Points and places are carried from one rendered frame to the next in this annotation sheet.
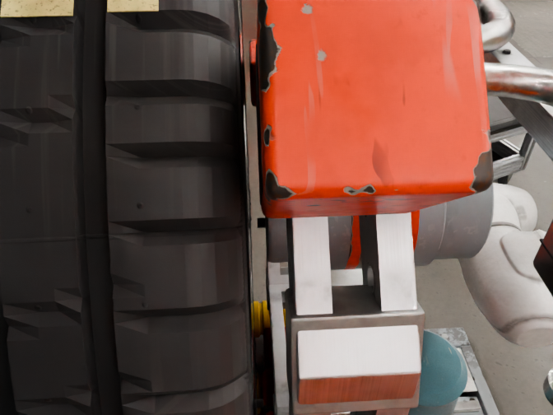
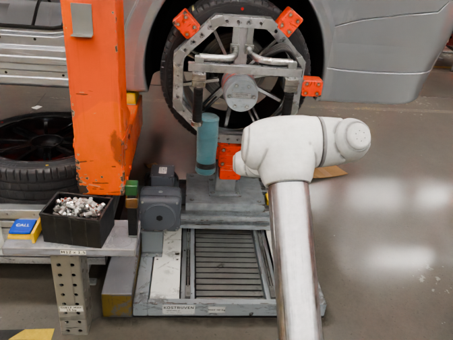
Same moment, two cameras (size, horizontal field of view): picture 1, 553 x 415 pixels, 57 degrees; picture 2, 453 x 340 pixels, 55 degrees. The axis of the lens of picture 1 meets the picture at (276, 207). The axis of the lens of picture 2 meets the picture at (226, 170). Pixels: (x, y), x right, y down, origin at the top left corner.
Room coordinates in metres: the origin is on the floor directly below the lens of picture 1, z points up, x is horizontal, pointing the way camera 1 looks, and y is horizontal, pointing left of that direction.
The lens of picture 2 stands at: (0.30, -1.80, 1.39)
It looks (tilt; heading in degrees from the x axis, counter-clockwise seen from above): 29 degrees down; 87
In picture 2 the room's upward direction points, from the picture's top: 5 degrees clockwise
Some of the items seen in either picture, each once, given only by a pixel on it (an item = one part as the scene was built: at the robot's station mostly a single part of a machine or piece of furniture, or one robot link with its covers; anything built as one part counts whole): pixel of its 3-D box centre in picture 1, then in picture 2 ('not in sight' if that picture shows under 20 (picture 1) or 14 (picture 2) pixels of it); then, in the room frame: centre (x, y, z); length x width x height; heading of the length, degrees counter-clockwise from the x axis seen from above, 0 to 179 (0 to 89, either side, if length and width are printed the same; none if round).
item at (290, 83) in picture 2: not in sight; (288, 81); (0.59, -0.22, 0.93); 0.09 x 0.05 x 0.05; 93
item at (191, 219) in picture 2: not in sight; (222, 203); (0.39, 0.15, 0.13); 0.50 x 0.36 x 0.10; 3
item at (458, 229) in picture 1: (368, 200); (238, 88); (0.41, -0.10, 0.85); 0.21 x 0.14 x 0.14; 93
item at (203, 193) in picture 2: not in sight; (225, 172); (0.39, 0.15, 0.32); 0.40 x 0.30 x 0.28; 3
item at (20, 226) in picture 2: not in sight; (23, 227); (-0.31, -0.60, 0.47); 0.07 x 0.07 x 0.02; 3
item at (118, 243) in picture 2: not in sight; (75, 236); (-0.14, -0.59, 0.44); 0.43 x 0.17 x 0.03; 3
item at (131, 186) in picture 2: not in sight; (131, 187); (0.06, -0.58, 0.64); 0.04 x 0.04 x 0.04; 3
